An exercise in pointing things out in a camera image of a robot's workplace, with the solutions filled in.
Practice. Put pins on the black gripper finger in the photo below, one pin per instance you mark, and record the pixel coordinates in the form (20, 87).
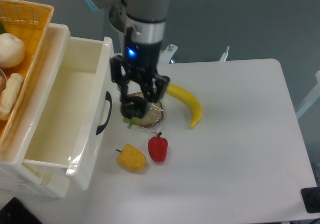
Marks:
(153, 88)
(121, 75)

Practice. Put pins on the pale round fruit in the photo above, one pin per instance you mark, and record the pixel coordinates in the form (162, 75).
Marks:
(12, 51)

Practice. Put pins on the black object bottom left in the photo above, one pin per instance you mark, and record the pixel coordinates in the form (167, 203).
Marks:
(14, 212)

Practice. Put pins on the yellow bell pepper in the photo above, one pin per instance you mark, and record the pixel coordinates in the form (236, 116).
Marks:
(131, 158)

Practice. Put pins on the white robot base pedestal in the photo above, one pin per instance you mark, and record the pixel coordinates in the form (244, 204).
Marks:
(117, 16)

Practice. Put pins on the black drawer handle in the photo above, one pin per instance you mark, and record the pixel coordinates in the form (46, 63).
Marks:
(106, 115)

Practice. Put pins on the white frame right edge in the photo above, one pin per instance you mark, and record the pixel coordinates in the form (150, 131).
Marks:
(310, 98)

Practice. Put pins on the black device right edge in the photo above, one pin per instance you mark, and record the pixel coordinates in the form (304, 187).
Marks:
(311, 199)

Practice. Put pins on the open upper white drawer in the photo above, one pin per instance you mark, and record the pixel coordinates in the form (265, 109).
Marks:
(65, 145)

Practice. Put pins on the red bell pepper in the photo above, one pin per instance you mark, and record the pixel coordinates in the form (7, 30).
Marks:
(158, 148)

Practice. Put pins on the white drawer cabinet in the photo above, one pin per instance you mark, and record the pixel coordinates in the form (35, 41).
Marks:
(14, 175)

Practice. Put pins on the wrapped brown bread slice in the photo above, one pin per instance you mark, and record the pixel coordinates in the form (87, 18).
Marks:
(154, 115)

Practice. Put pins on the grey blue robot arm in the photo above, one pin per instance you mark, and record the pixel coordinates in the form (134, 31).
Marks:
(149, 16)

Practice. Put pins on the beige bread roll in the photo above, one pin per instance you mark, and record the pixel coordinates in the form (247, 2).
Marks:
(9, 95)

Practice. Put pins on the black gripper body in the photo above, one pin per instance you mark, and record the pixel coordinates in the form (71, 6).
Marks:
(141, 55)

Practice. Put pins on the yellow banana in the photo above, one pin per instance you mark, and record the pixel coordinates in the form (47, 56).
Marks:
(190, 100)

